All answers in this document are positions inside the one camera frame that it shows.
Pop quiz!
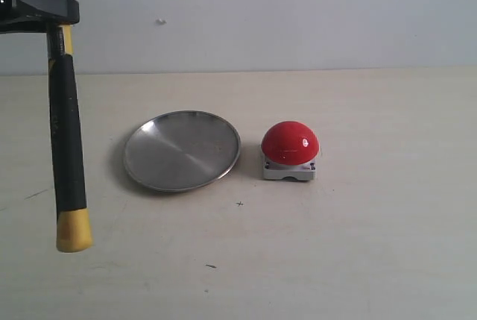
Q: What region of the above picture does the round stainless steel plate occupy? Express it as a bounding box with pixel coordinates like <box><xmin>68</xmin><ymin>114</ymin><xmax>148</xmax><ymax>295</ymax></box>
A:
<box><xmin>123</xmin><ymin>110</ymin><xmax>241</xmax><ymax>192</ymax></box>

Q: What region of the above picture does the yellow black claw hammer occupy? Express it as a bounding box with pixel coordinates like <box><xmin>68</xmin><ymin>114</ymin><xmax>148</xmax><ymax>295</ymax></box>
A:
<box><xmin>46</xmin><ymin>19</ymin><xmax>93</xmax><ymax>253</ymax></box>

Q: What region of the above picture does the red dome push button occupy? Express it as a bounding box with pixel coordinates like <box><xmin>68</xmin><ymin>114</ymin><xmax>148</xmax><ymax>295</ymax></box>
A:
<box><xmin>261</xmin><ymin>121</ymin><xmax>320</xmax><ymax>182</ymax></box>

